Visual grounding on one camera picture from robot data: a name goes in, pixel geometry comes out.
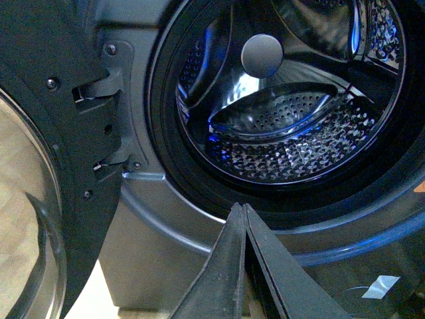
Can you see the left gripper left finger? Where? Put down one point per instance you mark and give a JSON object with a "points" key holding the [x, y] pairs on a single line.
{"points": [[218, 290]]}

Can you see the steel washing drum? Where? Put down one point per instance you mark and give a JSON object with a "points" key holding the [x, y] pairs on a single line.
{"points": [[283, 92]]}

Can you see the washing machine door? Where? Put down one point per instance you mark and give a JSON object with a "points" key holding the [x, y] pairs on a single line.
{"points": [[59, 189]]}

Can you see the orange warning sticker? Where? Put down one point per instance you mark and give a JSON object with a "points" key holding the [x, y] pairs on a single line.
{"points": [[420, 188]]}

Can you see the grey front-load washing machine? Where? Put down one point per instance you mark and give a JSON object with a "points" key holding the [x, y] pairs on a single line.
{"points": [[344, 230]]}

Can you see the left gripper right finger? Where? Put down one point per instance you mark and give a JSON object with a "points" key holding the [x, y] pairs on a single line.
{"points": [[282, 287]]}

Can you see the white tape label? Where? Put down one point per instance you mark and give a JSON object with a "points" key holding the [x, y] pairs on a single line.
{"points": [[380, 287]]}

